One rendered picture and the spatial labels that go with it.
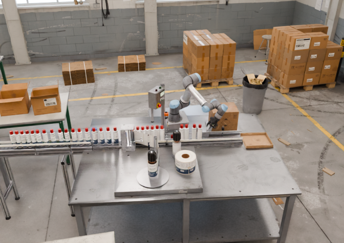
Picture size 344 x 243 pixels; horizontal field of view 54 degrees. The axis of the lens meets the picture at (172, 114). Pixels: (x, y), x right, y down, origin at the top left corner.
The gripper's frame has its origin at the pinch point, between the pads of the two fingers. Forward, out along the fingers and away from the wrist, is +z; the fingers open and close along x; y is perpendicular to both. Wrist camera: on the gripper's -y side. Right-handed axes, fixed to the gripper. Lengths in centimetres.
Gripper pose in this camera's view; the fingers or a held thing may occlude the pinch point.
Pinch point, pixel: (207, 130)
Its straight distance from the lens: 370.6
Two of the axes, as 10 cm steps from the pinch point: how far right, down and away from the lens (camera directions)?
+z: -5.0, 7.7, 4.0
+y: 0.6, 4.9, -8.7
